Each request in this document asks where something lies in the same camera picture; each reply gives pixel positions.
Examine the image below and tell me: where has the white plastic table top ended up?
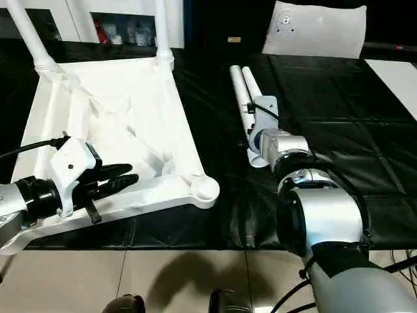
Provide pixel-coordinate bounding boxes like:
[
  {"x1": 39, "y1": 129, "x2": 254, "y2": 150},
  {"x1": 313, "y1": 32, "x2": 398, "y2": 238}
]
[{"x1": 0, "y1": 57, "x2": 222, "y2": 256}]

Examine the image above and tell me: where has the black table mat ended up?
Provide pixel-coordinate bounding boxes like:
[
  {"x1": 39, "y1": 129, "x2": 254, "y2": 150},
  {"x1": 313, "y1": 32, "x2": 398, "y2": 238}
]
[{"x1": 0, "y1": 37, "x2": 417, "y2": 252}]

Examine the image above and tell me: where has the black cabinet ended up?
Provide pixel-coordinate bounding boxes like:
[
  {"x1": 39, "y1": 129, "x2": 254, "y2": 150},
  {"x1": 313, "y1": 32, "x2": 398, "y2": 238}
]
[{"x1": 184, "y1": 0, "x2": 278, "y2": 53}]

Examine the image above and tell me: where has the white plastic seat panel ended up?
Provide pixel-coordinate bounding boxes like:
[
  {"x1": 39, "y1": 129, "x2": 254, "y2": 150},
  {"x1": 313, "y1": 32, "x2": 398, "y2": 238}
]
[{"x1": 262, "y1": 0, "x2": 367, "y2": 59}]

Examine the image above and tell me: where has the dark robot foot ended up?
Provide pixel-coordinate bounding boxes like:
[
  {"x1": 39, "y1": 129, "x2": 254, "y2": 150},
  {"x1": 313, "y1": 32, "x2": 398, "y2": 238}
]
[{"x1": 104, "y1": 293, "x2": 147, "y2": 313}]

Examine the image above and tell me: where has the white cabinet with glass doors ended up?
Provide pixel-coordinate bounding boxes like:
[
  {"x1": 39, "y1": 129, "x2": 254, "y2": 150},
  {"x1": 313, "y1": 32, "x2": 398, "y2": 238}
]
[{"x1": 0, "y1": 0, "x2": 186, "y2": 50}]

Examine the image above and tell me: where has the white flat board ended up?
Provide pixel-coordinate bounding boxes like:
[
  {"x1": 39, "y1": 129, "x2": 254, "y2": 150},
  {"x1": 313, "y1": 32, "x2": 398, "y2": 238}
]
[{"x1": 364, "y1": 59, "x2": 417, "y2": 121}]

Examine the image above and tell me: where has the black robot foot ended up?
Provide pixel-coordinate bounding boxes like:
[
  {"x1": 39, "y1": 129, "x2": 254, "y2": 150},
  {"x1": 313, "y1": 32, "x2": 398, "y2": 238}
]
[{"x1": 210, "y1": 288, "x2": 254, "y2": 313}]

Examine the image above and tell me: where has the black metal stand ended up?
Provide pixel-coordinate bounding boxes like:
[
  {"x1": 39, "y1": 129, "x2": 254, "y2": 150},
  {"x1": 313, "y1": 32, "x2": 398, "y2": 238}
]
[{"x1": 381, "y1": 257, "x2": 417, "y2": 274}]

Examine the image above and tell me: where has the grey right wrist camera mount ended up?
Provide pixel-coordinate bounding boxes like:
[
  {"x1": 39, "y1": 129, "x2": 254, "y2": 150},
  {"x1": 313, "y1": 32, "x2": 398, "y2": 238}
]
[{"x1": 249, "y1": 95, "x2": 280, "y2": 132}]

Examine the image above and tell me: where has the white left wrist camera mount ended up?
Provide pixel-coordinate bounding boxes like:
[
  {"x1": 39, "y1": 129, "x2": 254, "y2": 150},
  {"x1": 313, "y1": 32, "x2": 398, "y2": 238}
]
[{"x1": 50, "y1": 136, "x2": 99, "y2": 218}]

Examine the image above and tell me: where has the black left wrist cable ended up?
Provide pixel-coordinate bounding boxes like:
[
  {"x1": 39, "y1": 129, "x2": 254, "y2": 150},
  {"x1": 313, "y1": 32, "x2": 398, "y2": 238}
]
[{"x1": 0, "y1": 132, "x2": 72, "y2": 160}]

